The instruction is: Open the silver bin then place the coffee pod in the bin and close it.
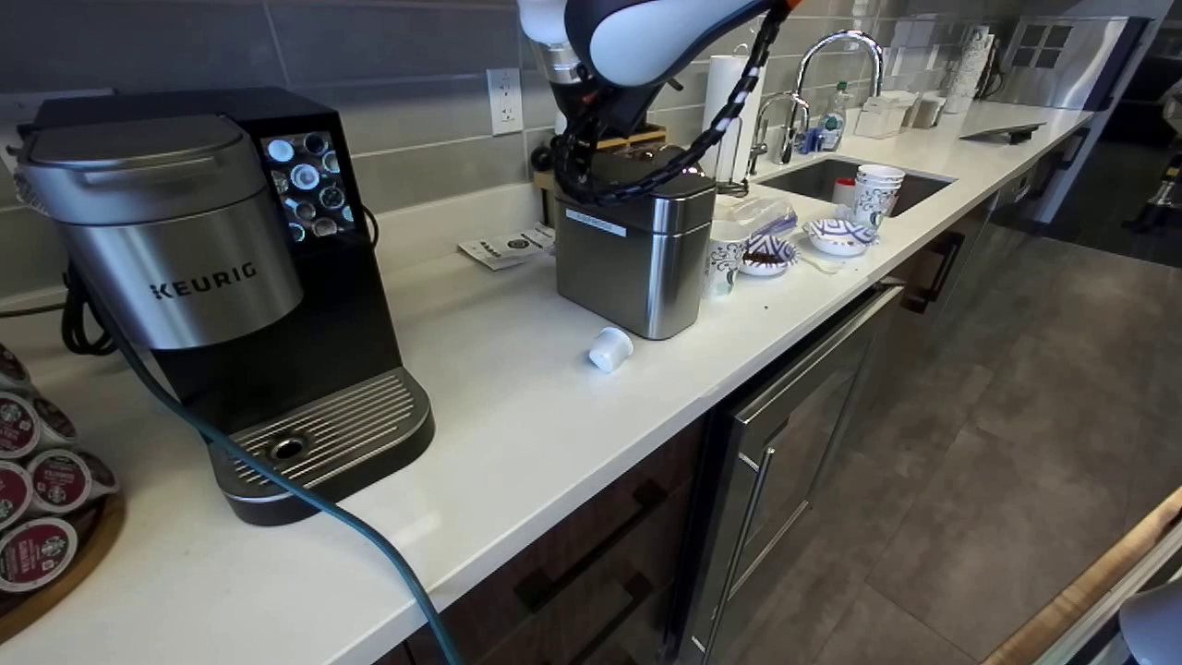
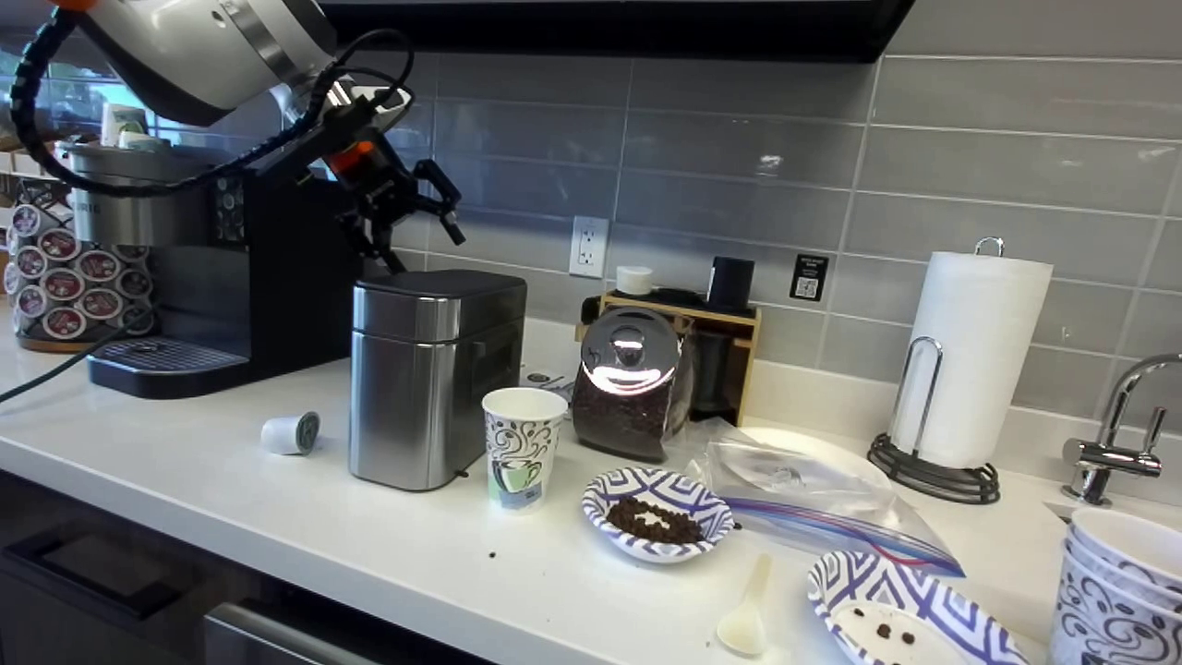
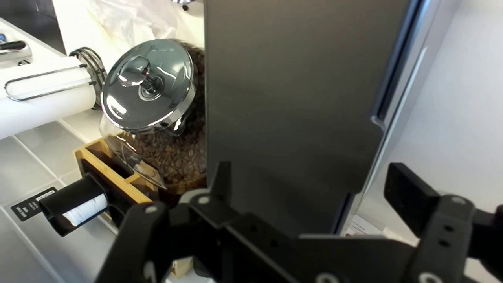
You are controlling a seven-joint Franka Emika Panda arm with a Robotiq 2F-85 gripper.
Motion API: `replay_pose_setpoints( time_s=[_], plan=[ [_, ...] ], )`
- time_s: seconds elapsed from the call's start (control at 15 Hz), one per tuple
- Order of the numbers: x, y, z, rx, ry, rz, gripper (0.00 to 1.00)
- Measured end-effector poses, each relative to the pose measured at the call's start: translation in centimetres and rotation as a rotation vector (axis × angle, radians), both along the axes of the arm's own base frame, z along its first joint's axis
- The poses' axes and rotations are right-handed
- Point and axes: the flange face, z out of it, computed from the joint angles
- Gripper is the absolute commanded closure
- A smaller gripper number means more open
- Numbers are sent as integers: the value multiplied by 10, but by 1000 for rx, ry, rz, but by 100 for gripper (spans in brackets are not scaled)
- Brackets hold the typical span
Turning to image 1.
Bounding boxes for teal power cable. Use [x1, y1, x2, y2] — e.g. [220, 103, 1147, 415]
[59, 264, 465, 665]

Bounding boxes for blue patterned paper plate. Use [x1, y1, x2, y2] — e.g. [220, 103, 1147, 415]
[804, 217, 869, 260]

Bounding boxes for coffee pod carousel rack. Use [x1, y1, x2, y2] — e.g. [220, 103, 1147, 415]
[0, 346, 122, 640]

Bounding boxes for patterned paper cup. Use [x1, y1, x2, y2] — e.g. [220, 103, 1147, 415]
[705, 245, 740, 297]

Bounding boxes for chrome sink faucet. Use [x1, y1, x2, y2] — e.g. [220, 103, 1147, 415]
[760, 26, 888, 162]

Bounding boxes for patterned plate with coffee grounds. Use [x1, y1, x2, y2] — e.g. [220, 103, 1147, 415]
[740, 239, 795, 282]

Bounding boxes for silver steel bin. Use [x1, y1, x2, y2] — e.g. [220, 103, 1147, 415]
[553, 179, 716, 342]

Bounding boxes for stainless dishwasher front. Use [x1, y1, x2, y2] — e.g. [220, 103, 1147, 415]
[671, 282, 900, 665]

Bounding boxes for dark cabinet drawers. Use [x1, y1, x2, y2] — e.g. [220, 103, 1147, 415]
[443, 424, 703, 665]

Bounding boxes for sugar packets on counter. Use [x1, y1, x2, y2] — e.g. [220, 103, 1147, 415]
[458, 226, 553, 273]

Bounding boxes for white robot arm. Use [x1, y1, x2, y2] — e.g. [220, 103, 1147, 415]
[516, 0, 800, 205]

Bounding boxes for white coffee pod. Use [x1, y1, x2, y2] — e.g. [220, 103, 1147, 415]
[585, 327, 635, 372]

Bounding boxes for black silver Keurig coffee maker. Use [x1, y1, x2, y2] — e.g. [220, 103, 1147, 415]
[18, 90, 431, 526]

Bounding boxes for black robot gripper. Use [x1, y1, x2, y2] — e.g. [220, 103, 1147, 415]
[550, 117, 611, 199]

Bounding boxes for clear zip plastic bag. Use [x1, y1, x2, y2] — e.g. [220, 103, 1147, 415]
[712, 195, 796, 245]

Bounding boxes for white wall power outlet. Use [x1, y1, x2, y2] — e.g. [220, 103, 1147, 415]
[485, 68, 526, 132]

